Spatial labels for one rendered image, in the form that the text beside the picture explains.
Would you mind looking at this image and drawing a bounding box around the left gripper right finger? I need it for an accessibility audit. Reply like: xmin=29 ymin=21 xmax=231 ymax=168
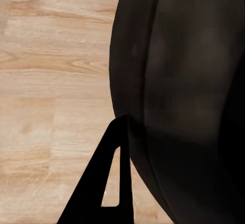
xmin=217 ymin=117 xmax=245 ymax=202

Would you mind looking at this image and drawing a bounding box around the cauldron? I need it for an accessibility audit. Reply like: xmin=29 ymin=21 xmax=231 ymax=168
xmin=109 ymin=0 xmax=245 ymax=224

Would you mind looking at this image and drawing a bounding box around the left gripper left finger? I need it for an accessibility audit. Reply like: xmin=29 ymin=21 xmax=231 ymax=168
xmin=57 ymin=115 xmax=134 ymax=224

